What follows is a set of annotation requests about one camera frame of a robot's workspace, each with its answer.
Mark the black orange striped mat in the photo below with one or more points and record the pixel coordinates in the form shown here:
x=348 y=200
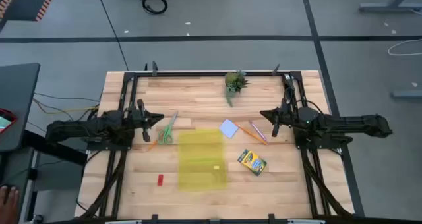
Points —
x=26 y=3

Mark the dark gray desk shelf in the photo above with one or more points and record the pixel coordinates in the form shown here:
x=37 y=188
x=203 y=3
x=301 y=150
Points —
x=13 y=168

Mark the black frame clamp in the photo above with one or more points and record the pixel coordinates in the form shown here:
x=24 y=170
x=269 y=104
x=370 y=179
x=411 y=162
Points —
x=154 y=217
x=276 y=70
x=271 y=217
x=154 y=68

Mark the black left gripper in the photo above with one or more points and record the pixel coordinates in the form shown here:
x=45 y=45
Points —
x=141 y=118

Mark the small potted succulent plant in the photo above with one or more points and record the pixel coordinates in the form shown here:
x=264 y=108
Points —
x=234 y=82

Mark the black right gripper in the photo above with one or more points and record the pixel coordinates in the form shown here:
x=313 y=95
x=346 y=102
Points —
x=285 y=117

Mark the desk caster wheel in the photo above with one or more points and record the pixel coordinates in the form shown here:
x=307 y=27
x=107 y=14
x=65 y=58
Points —
x=37 y=218

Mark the black desk crossbeam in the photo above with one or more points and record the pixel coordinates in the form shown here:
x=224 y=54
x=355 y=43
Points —
x=56 y=148

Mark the orange wooden pencil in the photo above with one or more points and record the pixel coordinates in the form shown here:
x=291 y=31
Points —
x=250 y=134
x=152 y=145

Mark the yellow green crayon box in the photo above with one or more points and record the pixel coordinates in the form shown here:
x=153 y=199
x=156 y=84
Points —
x=252 y=162

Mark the black aluminium table frame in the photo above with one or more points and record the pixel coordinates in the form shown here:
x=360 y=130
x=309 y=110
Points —
x=198 y=74

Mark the black hub box white label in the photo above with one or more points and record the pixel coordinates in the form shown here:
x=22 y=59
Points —
x=289 y=84

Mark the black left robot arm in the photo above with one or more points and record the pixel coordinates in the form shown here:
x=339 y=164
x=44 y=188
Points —
x=82 y=128

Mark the yellow translucent pencil case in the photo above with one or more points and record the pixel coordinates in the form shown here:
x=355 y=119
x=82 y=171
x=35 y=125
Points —
x=201 y=151

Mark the pink pencil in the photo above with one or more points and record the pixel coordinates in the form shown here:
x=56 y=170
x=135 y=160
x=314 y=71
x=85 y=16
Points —
x=257 y=130

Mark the gray desk foot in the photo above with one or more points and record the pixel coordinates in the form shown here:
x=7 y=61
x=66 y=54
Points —
x=407 y=94

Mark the pale blue sticky note pad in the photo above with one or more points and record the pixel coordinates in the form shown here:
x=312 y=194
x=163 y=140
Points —
x=229 y=128

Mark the red cased phone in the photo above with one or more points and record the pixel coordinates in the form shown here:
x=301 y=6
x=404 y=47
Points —
x=6 y=122

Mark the gray desk leg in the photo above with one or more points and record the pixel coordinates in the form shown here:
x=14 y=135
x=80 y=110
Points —
x=379 y=7

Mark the gray desk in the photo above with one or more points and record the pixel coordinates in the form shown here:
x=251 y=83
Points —
x=16 y=92

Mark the person's hand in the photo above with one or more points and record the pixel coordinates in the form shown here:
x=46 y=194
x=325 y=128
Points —
x=8 y=206

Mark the red eraser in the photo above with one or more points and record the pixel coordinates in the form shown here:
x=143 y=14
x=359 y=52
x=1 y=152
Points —
x=160 y=180

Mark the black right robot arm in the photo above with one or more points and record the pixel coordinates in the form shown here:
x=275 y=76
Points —
x=346 y=125

